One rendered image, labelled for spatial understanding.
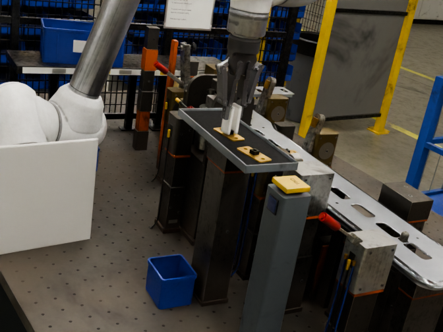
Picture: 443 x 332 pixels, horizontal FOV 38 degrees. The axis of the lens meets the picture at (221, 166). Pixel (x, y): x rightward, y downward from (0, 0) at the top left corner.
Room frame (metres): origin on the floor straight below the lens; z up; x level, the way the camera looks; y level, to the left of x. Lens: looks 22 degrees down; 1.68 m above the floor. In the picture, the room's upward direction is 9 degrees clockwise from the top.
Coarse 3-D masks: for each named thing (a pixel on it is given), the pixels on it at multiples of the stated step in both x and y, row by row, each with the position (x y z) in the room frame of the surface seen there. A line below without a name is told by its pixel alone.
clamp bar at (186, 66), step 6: (186, 42) 2.15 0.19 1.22; (192, 42) 2.15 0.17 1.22; (180, 48) 2.12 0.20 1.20; (186, 48) 2.12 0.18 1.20; (192, 48) 2.15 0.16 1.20; (186, 54) 2.12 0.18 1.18; (186, 60) 2.12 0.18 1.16; (186, 66) 2.12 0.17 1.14; (186, 72) 2.13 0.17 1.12; (186, 78) 2.13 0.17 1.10; (186, 84) 2.13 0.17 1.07
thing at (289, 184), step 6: (276, 180) 1.22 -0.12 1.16; (282, 180) 1.22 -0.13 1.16; (288, 180) 1.23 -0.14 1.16; (294, 180) 1.23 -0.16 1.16; (300, 180) 1.24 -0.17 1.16; (282, 186) 1.20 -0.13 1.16; (288, 186) 1.20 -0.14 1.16; (294, 186) 1.20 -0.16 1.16; (300, 186) 1.21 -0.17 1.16; (306, 186) 1.21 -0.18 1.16; (288, 192) 1.19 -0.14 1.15; (294, 192) 1.20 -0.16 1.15
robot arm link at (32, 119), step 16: (0, 96) 1.73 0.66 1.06; (16, 96) 1.74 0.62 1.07; (32, 96) 1.78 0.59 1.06; (0, 112) 1.70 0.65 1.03; (16, 112) 1.70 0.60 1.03; (32, 112) 1.73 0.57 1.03; (48, 112) 1.78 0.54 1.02; (0, 128) 1.67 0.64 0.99; (16, 128) 1.67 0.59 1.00; (32, 128) 1.69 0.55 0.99; (48, 128) 1.75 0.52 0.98; (0, 144) 1.65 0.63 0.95; (16, 144) 1.64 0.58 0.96
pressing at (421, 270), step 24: (264, 120) 2.11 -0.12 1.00; (288, 144) 1.90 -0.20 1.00; (360, 192) 1.61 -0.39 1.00; (336, 216) 1.44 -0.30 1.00; (360, 216) 1.46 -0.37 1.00; (384, 216) 1.48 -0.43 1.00; (408, 240) 1.37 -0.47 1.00; (432, 240) 1.39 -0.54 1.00; (408, 264) 1.25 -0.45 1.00; (432, 264) 1.27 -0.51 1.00; (432, 288) 1.18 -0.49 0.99
